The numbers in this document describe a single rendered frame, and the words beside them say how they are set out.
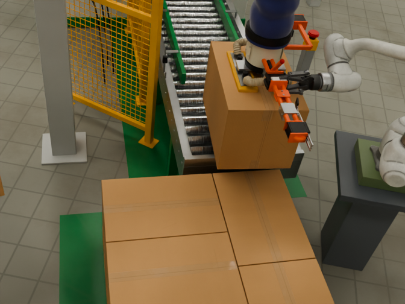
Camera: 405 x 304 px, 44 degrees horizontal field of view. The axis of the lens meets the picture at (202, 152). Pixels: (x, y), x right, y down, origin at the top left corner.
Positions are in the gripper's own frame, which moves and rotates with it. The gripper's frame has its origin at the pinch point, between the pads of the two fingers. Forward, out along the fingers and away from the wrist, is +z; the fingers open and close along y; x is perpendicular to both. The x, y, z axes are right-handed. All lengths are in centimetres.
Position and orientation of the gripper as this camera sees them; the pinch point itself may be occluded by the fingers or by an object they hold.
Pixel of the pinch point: (277, 82)
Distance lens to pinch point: 236.4
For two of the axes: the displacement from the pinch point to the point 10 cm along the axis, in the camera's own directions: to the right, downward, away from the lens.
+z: -9.8, 0.5, -2.1
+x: -1.9, -7.0, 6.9
